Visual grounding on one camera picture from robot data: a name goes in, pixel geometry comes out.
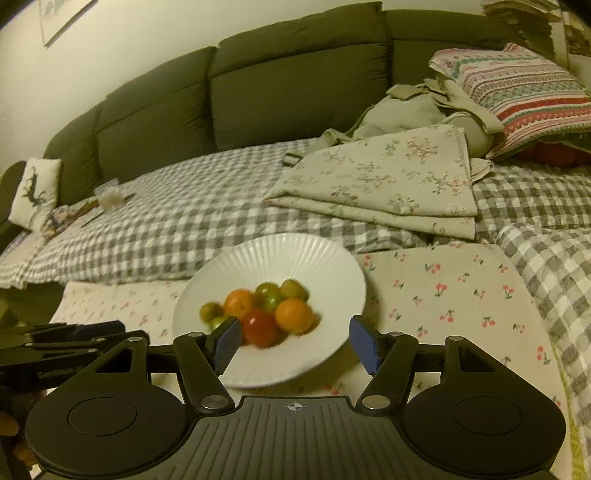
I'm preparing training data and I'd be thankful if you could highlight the patchwork floral cloth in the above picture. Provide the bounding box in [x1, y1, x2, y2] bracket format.
[42, 200, 101, 238]

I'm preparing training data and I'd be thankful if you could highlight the framed wall picture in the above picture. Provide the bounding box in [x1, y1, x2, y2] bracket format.
[38, 0, 99, 48]

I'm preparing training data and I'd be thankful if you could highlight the red tomato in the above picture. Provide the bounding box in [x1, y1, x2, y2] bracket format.
[241, 308, 280, 348]

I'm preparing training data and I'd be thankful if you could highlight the beige fabric bag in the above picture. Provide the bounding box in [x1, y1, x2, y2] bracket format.
[283, 78, 505, 169]

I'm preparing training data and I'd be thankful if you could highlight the red cushion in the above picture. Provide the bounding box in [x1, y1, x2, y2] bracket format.
[512, 142, 591, 168]

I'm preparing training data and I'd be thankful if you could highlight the grey checked blanket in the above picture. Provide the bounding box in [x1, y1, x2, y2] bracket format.
[0, 136, 591, 462]

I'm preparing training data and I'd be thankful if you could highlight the cherry print cloth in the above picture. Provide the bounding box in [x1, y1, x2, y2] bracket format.
[48, 242, 578, 480]

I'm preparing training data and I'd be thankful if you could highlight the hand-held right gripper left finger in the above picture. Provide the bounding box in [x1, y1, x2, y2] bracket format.
[81, 316, 243, 414]

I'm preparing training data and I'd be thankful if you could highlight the white embroidered pillow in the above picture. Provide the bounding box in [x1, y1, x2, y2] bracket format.
[8, 158, 62, 232]

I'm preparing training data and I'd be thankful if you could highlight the small toothpick box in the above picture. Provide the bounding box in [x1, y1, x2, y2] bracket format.
[93, 185, 125, 212]

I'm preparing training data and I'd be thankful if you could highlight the folded floral cloth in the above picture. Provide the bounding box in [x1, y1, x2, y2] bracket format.
[262, 124, 479, 241]

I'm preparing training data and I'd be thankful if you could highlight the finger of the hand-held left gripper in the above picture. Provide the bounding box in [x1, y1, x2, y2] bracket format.
[0, 320, 126, 346]
[0, 331, 151, 377]

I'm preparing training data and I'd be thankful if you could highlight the dark green sofa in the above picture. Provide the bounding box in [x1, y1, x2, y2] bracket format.
[0, 9, 522, 236]

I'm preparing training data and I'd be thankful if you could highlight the white ribbed plate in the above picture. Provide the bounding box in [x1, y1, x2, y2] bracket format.
[172, 233, 368, 389]

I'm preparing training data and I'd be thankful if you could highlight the orange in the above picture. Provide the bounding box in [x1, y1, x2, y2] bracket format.
[224, 288, 256, 319]
[275, 298, 315, 335]

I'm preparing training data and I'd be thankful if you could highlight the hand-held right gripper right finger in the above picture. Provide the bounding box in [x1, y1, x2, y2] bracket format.
[349, 315, 509, 414]

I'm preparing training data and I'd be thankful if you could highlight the striped patterned pillow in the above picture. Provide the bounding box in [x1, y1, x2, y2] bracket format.
[428, 42, 591, 161]

